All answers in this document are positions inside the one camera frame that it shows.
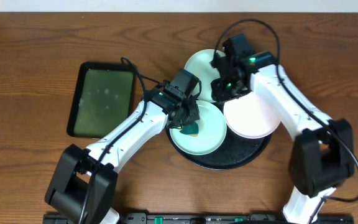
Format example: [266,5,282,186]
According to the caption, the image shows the green yellow sponge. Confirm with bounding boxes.
[180,121,199,137]

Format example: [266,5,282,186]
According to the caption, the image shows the black cable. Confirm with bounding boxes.
[213,18,358,224]
[78,57,167,224]

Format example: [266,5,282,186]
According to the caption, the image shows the white plate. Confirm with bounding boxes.
[223,92,281,139]

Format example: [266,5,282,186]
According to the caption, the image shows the black rectangular water tray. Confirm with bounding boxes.
[67,62,135,139]

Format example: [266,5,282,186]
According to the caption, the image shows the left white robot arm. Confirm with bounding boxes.
[44,89,200,223]

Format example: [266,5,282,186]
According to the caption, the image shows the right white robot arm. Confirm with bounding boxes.
[211,50,355,223]

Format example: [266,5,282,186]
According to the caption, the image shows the round black serving tray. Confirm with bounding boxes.
[166,126,272,170]

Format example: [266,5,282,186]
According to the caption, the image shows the right black cable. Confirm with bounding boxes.
[213,18,358,224]

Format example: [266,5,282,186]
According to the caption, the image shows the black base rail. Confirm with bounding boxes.
[42,213,355,224]

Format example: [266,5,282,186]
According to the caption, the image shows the left black cable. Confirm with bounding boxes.
[78,57,167,224]

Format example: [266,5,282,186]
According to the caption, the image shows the light green plate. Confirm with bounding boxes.
[185,49,220,103]
[168,100,227,156]

